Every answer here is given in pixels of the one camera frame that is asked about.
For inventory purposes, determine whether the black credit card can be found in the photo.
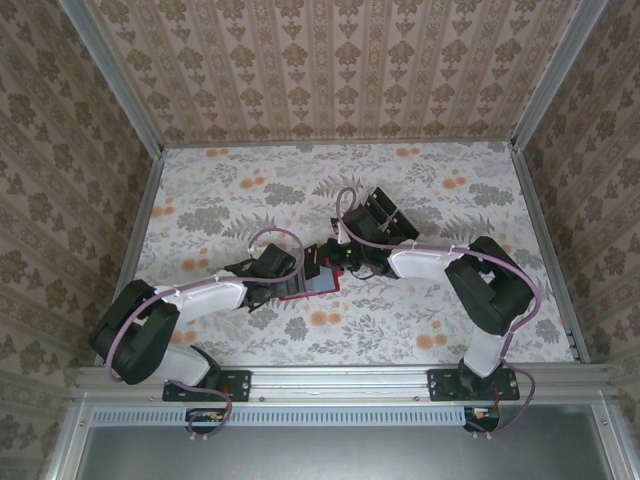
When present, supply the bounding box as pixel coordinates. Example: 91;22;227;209
303;242;327;280
364;195;394;221
372;185;400;211
385;219;416;241
394;209;421;235

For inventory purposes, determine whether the red leather card holder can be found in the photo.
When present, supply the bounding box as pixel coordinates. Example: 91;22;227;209
278;268;345;303

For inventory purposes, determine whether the floral patterned table cover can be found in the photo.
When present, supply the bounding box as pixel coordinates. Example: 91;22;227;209
107;141;576;367

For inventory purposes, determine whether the grey metal sheet panel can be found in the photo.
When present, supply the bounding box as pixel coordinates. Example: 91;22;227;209
74;424;616;480

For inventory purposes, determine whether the thin aluminium back rail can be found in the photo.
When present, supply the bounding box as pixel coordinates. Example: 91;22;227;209
162;135;516;150

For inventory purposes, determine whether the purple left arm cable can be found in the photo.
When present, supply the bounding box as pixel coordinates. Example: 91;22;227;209
105;228;304;444

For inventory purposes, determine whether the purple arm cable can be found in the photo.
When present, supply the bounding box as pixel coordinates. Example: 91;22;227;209
105;228;304;444
334;187;545;442

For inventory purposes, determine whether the grey slotted cable duct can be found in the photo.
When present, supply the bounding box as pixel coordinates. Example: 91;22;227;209
91;404;499;427

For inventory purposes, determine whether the aluminium side rail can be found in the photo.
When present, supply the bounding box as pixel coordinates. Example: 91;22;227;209
508;142;592;365
116;147;166;286

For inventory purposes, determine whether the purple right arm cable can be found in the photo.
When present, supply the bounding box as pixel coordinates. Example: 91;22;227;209
334;187;545;442

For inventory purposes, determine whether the aluminium corner post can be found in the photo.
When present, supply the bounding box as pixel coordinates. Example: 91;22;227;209
508;0;611;151
55;0;166;157

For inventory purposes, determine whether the aluminium frame bar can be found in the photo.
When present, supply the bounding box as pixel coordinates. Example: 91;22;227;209
591;399;640;480
43;399;96;480

